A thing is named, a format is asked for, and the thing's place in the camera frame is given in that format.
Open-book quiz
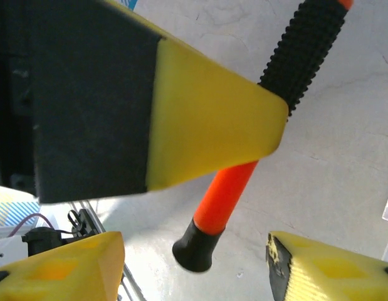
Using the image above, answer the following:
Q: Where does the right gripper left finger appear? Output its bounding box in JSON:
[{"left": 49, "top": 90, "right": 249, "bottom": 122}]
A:
[{"left": 0, "top": 231, "right": 125, "bottom": 301}]

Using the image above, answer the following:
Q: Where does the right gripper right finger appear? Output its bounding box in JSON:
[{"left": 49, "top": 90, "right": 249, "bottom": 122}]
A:
[{"left": 265, "top": 231, "right": 388, "bottom": 301}]

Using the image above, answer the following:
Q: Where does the orange black screwdriver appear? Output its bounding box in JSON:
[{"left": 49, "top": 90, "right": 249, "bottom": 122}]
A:
[{"left": 172, "top": 0, "right": 354, "bottom": 273}]

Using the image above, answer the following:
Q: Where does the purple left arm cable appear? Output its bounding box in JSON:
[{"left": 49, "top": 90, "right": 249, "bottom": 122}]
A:
[{"left": 7, "top": 213, "right": 54, "bottom": 238}]

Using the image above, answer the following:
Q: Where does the aluminium mounting rail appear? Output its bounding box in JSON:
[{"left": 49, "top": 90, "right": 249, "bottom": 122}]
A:
[{"left": 71, "top": 200, "right": 147, "bottom": 301}]

